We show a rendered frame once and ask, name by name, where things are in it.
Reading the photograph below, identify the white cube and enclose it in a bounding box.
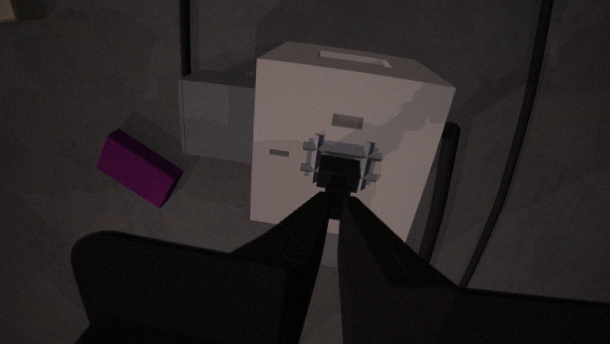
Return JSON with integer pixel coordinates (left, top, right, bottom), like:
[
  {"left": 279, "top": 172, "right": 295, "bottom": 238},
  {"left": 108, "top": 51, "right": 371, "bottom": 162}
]
[{"left": 250, "top": 41, "right": 460, "bottom": 263}]

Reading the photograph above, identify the purple rectangular block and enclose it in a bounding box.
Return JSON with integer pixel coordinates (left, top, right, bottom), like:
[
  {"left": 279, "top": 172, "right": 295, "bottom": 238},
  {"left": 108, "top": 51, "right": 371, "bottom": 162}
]
[{"left": 97, "top": 128, "right": 183, "bottom": 208}]

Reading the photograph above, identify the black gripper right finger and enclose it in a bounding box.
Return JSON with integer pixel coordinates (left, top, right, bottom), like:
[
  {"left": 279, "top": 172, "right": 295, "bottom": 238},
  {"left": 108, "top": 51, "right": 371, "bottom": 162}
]
[{"left": 337, "top": 195, "right": 610, "bottom": 344}]

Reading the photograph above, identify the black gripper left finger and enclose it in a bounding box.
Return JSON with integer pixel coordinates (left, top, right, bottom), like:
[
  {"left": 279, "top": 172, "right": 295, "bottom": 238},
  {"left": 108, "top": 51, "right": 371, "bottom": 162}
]
[{"left": 70, "top": 191, "right": 331, "bottom": 344}]

